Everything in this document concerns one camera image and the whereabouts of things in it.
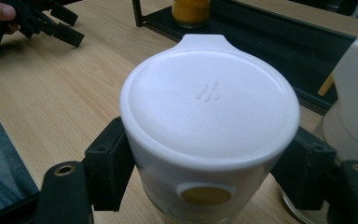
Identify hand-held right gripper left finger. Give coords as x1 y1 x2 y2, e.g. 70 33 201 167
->
84 116 136 213

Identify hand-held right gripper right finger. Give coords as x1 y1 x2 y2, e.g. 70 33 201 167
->
270 125 337 211

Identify yellow wooden stick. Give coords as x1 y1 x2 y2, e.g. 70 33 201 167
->
317 74 336 97

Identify black metal rack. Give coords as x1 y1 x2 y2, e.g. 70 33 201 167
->
131 0 358 117

